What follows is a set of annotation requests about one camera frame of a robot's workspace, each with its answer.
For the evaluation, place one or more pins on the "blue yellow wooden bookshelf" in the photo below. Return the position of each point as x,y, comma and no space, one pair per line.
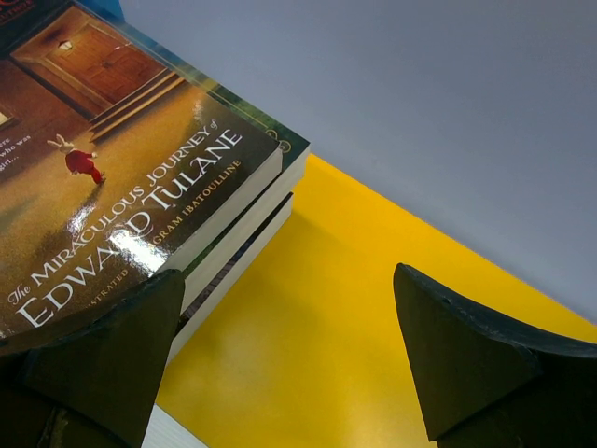
456,136

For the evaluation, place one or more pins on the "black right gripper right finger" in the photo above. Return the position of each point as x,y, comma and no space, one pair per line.
485,379

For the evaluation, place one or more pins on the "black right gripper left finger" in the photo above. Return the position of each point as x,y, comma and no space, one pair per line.
90,379

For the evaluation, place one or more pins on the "Tale of Two Cities book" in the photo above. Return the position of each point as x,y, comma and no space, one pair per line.
215,291

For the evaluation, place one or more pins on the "Edward Tulane orange book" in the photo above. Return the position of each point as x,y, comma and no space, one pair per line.
116,164

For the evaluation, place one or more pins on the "Animal Farm book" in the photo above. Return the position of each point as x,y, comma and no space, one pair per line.
295,150

